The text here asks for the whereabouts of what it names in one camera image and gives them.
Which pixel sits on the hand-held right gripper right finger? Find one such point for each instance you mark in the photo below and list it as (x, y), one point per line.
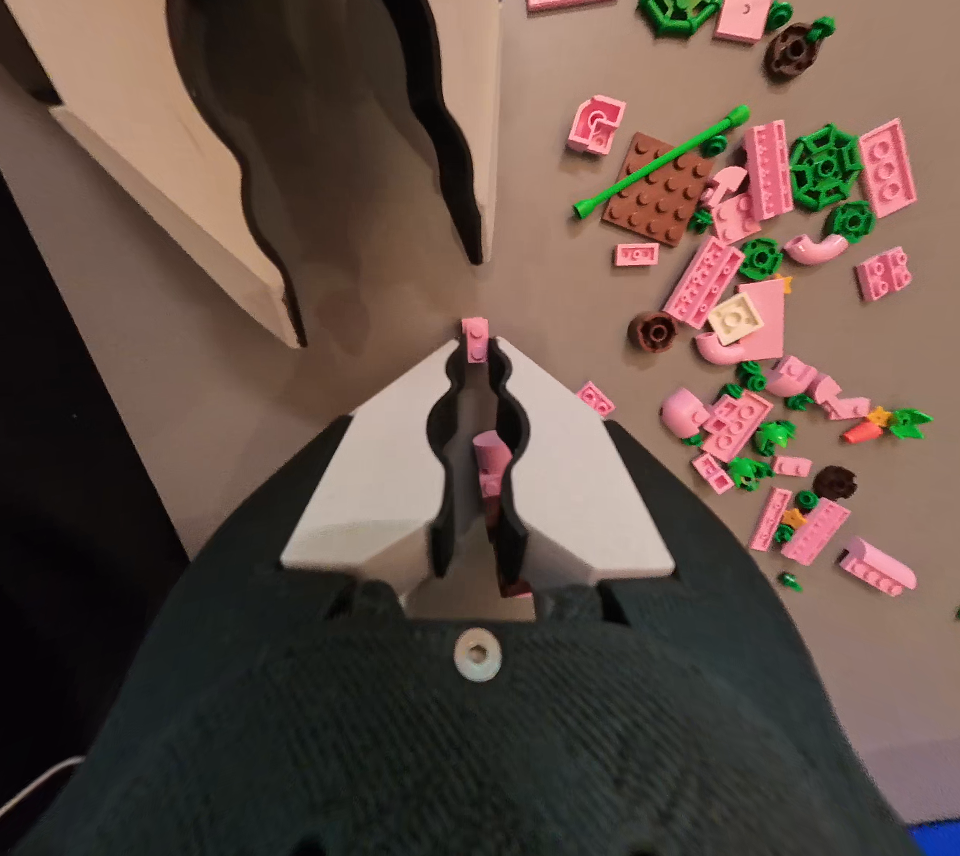
(592, 496)

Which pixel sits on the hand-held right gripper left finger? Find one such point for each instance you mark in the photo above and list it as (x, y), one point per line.
(360, 496)

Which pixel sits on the pink brown brick assembly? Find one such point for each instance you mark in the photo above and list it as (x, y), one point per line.
(489, 451)

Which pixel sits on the small pink toy brick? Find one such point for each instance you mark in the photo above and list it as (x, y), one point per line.
(475, 339)

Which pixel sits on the pile of pink toy bricks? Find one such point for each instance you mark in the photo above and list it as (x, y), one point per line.
(765, 170)

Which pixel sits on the brown round toy brick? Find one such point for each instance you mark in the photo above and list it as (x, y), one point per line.
(654, 331)

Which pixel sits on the green toy stud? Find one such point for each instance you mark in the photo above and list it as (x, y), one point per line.
(790, 580)

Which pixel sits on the cream square toy plate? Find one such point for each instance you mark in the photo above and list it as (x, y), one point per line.
(735, 320)

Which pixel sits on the brown flower toy piece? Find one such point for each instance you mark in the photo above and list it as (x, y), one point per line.
(834, 481)

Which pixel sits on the green toy rod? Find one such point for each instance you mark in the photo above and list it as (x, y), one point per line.
(660, 163)

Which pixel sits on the brown square toy plate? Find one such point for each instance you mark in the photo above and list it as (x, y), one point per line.
(645, 211)

